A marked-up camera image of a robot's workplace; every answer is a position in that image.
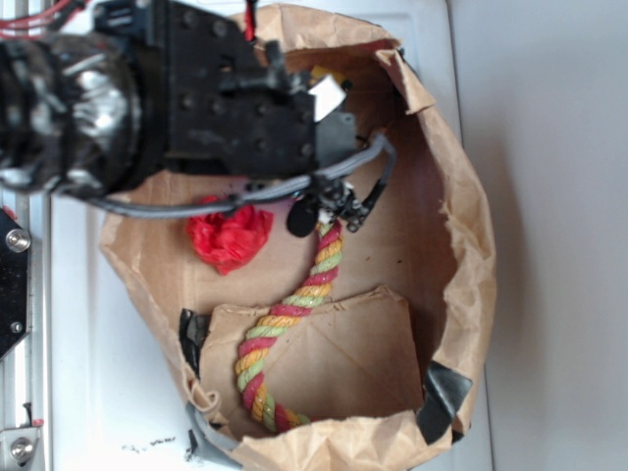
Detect multicolour twisted rope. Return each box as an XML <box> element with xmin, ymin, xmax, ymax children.
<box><xmin>235</xmin><ymin>219</ymin><xmax>344</xmax><ymax>434</ymax></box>

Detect yellow green sponge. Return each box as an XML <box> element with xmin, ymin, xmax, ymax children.
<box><xmin>310</xmin><ymin>65</ymin><xmax>346</xmax><ymax>85</ymax></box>

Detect black tape patch right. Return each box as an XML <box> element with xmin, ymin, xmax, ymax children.
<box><xmin>416</xmin><ymin>361</ymin><xmax>474</xmax><ymax>445</ymax></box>

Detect aluminium frame rail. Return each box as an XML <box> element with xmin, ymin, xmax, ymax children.
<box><xmin>1</xmin><ymin>189</ymin><xmax>53</xmax><ymax>470</ymax></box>

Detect grey tape strip bottom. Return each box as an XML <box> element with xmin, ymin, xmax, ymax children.
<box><xmin>184</xmin><ymin>402</ymin><xmax>243</xmax><ymax>470</ymax></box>

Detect black tape patch left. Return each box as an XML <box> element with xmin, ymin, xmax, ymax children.
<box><xmin>179</xmin><ymin>308</ymin><xmax>211</xmax><ymax>378</ymax></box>

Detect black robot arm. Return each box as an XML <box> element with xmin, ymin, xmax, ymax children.
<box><xmin>1</xmin><ymin>1</ymin><xmax>396</xmax><ymax>236</ymax></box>

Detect crumpled red paper ball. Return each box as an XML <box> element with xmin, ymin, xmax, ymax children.
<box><xmin>185</xmin><ymin>205</ymin><xmax>275</xmax><ymax>276</ymax></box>

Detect red wires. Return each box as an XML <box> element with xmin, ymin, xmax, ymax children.
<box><xmin>0</xmin><ymin>0</ymin><xmax>94</xmax><ymax>40</ymax></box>

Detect brown paper bag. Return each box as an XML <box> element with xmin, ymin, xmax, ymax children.
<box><xmin>101</xmin><ymin>4</ymin><xmax>497</xmax><ymax>470</ymax></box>

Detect black metal bracket plate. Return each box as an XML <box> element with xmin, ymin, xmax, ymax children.
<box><xmin>0</xmin><ymin>207</ymin><xmax>31</xmax><ymax>360</ymax></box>

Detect black tape patch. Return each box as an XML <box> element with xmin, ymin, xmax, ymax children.
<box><xmin>416</xmin><ymin>361</ymin><xmax>474</xmax><ymax>445</ymax></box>
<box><xmin>179</xmin><ymin>308</ymin><xmax>211</xmax><ymax>378</ymax></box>

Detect silver corner bracket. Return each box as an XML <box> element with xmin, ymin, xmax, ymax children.
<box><xmin>1</xmin><ymin>427</ymin><xmax>45</xmax><ymax>471</ymax></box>

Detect grey cable bundle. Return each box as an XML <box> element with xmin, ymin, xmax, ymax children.
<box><xmin>95</xmin><ymin>132</ymin><xmax>397</xmax><ymax>220</ymax></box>

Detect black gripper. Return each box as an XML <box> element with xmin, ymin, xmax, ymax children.
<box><xmin>94</xmin><ymin>1</ymin><xmax>388</xmax><ymax>236</ymax></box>

